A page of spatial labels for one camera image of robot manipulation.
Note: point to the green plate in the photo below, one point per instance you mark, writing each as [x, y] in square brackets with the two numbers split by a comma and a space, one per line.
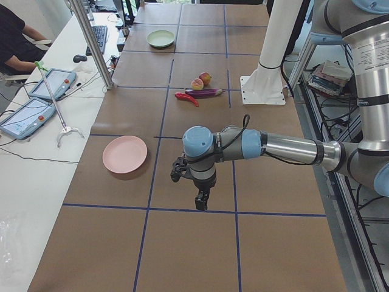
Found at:
[160, 38]

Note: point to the white side table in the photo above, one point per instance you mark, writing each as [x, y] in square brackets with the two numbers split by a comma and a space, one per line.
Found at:
[36, 172]

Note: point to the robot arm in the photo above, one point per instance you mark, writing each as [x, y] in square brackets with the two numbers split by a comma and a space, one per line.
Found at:
[364, 26]

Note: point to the aluminium frame post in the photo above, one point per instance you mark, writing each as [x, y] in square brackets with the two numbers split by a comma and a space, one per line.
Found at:
[78, 8]

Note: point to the far teach pendant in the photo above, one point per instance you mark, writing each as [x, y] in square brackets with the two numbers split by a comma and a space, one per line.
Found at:
[59, 81]

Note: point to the purple eggplant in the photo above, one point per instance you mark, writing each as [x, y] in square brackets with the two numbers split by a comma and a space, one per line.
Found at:
[203, 93]

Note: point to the red yellow pomegranate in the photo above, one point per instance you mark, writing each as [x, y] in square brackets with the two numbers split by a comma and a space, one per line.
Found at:
[206, 78]

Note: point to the cut pink peach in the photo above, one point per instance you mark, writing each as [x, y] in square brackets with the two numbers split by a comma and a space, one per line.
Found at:
[197, 84]

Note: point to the black computer mouse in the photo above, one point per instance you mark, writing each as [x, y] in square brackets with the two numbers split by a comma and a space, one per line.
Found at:
[79, 58]

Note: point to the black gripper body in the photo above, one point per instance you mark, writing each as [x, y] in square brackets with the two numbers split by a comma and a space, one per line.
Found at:
[204, 185]

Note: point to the stack of books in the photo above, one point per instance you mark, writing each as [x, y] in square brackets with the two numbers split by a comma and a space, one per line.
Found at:
[330, 78]

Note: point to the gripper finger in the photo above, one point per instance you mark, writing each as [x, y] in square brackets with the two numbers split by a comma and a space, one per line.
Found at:
[199, 200]
[205, 198]

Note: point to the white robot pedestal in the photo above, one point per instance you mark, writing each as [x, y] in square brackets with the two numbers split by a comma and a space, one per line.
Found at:
[264, 86]

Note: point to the seated person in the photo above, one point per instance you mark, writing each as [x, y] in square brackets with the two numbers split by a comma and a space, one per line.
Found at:
[18, 54]

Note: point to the near teach pendant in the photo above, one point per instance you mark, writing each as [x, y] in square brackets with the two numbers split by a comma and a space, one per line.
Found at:
[28, 118]

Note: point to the red chili pepper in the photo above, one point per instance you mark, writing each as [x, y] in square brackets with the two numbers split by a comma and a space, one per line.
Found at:
[186, 97]

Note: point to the black keyboard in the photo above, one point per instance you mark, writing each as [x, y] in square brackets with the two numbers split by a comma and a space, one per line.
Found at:
[101, 34]

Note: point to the reacher grabber tool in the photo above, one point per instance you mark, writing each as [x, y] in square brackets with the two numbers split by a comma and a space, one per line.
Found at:
[54, 103]

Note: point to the pink plate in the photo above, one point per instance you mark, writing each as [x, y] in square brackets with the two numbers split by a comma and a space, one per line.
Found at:
[124, 154]

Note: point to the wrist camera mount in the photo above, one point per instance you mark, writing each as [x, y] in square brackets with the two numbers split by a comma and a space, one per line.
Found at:
[180, 169]

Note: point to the teach pendant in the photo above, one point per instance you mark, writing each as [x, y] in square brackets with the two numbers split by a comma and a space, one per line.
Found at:
[59, 81]
[28, 118]

